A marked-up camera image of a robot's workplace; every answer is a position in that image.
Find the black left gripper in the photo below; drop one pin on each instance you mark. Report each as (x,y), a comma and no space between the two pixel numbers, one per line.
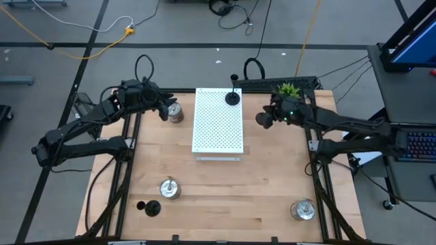
(139,95)

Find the grey floor bar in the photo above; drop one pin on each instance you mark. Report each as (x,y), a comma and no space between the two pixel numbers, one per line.
(34,2)
(17,80)

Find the grey computer desk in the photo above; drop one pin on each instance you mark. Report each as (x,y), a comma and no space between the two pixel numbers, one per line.
(402,95)

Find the black aluminium table frame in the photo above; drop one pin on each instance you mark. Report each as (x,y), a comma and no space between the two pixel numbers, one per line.
(185,90)

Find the white perforated metal shelf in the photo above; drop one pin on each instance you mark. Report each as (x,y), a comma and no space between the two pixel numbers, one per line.
(211,129)

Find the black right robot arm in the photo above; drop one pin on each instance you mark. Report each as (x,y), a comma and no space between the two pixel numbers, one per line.
(351,126)

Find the backlit black keyboard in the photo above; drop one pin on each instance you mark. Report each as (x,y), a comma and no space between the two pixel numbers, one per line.
(420,146)

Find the black mesh controller box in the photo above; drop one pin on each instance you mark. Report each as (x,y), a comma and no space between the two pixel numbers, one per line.
(83,105)

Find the computer monitor blue screen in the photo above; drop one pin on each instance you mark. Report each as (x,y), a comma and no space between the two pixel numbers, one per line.
(419,44)

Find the silver mounting plate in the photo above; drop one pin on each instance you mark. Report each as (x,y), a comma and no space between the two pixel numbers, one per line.
(126,243)

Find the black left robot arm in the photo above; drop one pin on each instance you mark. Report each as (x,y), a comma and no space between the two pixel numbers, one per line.
(78,148)

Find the silver cylindrical candle holder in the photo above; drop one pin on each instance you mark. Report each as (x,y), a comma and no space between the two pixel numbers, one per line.
(302,210)
(170,190)
(176,114)

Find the black perforated metal panel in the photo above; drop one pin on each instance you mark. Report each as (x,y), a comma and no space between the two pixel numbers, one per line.
(265,83)

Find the black candlestick holder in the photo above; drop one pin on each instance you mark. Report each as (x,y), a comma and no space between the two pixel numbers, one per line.
(232,99)
(152,208)

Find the black desk caster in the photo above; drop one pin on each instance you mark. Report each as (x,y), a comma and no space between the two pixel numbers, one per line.
(387,205)

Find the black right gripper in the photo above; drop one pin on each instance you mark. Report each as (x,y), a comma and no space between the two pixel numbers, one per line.
(293,112)

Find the green plant in white pot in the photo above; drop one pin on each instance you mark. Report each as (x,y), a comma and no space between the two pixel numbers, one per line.
(289,89)

